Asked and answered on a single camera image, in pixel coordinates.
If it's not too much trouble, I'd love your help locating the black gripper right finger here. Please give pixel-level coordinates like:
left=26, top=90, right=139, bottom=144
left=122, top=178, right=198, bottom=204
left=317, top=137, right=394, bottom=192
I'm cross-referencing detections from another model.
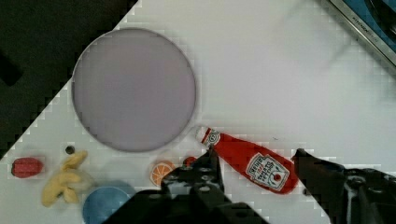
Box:
left=292, top=148, right=396, bottom=224

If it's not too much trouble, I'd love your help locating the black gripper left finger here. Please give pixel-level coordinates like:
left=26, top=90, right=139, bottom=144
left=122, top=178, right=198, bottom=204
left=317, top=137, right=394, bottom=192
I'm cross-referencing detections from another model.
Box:
left=161, top=146, right=224, bottom=198

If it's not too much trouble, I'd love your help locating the red plush ketchup bottle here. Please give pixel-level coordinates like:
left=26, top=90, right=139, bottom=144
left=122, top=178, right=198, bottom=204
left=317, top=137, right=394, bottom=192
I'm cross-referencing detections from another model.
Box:
left=196, top=127, right=298, bottom=194

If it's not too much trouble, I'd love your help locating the plush red strawberry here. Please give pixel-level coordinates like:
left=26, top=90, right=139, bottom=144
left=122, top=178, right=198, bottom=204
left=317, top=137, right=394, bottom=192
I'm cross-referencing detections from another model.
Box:
left=183, top=157, right=196, bottom=167

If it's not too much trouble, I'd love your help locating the plush orange slice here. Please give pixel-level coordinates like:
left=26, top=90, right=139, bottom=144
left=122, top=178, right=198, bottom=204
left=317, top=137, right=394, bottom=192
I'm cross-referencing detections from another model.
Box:
left=149, top=161, right=176, bottom=187

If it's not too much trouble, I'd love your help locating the blue round bowl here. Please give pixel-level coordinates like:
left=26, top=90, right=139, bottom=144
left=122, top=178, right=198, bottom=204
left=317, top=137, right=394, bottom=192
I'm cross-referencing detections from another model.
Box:
left=82, top=181, right=136, bottom=224

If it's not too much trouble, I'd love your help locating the grey round plate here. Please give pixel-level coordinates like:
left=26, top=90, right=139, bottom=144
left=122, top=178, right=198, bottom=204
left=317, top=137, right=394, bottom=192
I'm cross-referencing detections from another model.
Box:
left=72, top=28, right=196, bottom=152

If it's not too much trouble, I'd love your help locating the red plush sausage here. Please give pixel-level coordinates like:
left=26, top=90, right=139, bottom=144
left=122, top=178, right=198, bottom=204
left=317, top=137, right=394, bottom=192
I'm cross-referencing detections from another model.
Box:
left=11, top=158, right=44, bottom=178

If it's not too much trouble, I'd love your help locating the silver and blue appliance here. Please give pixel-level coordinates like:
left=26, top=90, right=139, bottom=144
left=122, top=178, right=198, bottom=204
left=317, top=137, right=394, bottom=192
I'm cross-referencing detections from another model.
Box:
left=317, top=0, right=396, bottom=77

